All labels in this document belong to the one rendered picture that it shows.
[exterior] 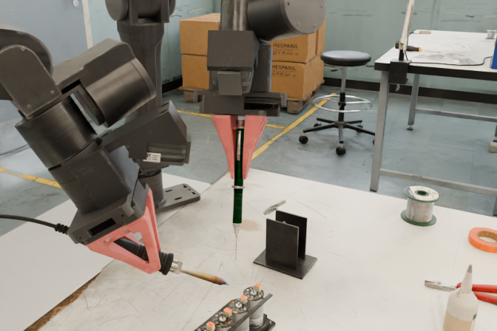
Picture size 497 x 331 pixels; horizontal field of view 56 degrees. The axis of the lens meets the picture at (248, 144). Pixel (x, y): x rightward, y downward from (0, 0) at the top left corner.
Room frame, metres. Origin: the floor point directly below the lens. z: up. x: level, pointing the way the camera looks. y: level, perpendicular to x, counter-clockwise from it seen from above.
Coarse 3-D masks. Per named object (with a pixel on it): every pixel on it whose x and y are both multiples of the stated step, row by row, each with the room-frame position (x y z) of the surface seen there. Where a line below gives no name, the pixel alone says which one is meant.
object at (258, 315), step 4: (252, 292) 0.46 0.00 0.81; (256, 292) 0.46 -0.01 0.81; (248, 300) 0.44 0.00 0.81; (260, 300) 0.45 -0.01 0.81; (252, 304) 0.44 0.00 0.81; (256, 304) 0.44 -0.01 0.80; (260, 308) 0.45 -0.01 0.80; (256, 312) 0.44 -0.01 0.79; (260, 312) 0.45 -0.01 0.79; (252, 316) 0.44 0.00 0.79; (256, 316) 0.44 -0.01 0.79; (260, 316) 0.45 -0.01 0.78; (252, 320) 0.44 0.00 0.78; (256, 320) 0.44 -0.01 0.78; (260, 320) 0.45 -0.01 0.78; (252, 324) 0.44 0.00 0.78; (256, 324) 0.44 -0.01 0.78; (260, 324) 0.45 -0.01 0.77
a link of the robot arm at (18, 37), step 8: (0, 24) 0.41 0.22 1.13; (0, 32) 0.37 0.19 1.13; (8, 32) 0.38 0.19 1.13; (16, 32) 0.38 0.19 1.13; (24, 32) 0.38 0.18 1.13; (0, 40) 0.37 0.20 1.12; (8, 40) 0.38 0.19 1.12; (16, 40) 0.38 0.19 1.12; (24, 40) 0.38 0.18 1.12; (32, 40) 0.39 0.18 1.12; (0, 48) 0.37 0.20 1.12; (32, 48) 0.39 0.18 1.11; (40, 48) 0.39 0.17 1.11; (40, 56) 0.39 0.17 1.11; (48, 56) 0.39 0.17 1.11; (48, 64) 0.39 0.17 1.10; (0, 88) 0.37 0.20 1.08; (0, 96) 0.37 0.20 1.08; (8, 96) 0.37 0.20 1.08
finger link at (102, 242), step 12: (144, 216) 0.40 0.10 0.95; (96, 228) 0.40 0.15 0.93; (108, 228) 0.39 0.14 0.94; (120, 228) 0.39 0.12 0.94; (132, 228) 0.40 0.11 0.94; (144, 228) 0.40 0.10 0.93; (84, 240) 0.39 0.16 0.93; (96, 240) 0.39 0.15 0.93; (108, 240) 0.39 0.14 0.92; (144, 240) 0.41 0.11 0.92; (96, 252) 0.39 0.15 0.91; (108, 252) 0.40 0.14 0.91; (120, 252) 0.40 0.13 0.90; (156, 252) 0.41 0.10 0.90; (132, 264) 0.41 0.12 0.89; (144, 264) 0.41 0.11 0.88; (156, 264) 0.42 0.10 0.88
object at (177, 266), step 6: (174, 264) 0.43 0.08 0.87; (180, 264) 0.43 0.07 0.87; (174, 270) 0.43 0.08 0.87; (180, 270) 0.43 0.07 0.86; (186, 270) 0.43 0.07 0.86; (192, 270) 0.43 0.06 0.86; (198, 270) 0.44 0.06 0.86; (198, 276) 0.43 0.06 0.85; (204, 276) 0.43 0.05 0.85; (210, 276) 0.44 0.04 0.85; (216, 276) 0.44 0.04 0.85; (216, 282) 0.43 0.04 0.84; (222, 282) 0.44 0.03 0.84
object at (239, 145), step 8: (240, 136) 0.50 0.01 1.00; (240, 144) 0.50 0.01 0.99; (240, 152) 0.50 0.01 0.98; (240, 160) 0.49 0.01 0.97; (240, 168) 0.49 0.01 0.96; (240, 176) 0.49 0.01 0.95; (240, 184) 0.48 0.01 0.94; (240, 192) 0.48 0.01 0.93; (240, 200) 0.48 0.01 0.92; (240, 208) 0.47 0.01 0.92; (240, 216) 0.47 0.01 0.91
